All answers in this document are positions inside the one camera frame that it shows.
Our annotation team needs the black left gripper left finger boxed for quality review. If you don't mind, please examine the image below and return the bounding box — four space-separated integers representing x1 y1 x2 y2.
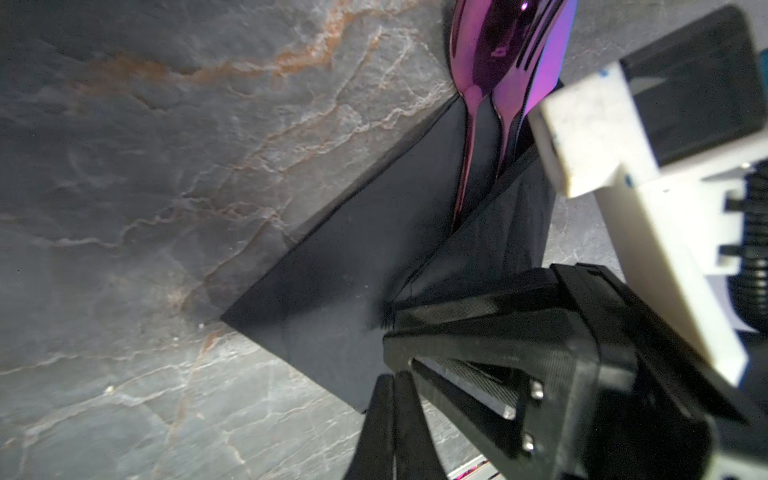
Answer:
343 374 395 480

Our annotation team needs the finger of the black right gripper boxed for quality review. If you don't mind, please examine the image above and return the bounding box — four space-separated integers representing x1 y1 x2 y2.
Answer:
383 268 561 333

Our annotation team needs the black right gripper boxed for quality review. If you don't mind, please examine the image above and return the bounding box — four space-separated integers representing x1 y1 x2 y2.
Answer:
384 264 750 479

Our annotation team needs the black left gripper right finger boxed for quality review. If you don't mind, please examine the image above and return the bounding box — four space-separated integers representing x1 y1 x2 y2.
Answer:
394 371 446 480

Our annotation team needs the purple metallic fork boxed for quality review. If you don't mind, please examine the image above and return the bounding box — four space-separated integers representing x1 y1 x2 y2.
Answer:
491 1 566 176

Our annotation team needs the iridescent purple table knife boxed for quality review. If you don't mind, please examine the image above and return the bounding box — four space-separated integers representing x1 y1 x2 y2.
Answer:
524 0 578 115

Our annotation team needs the purple metallic spoon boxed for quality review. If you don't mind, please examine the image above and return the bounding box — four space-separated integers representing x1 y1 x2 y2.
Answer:
449 0 545 230

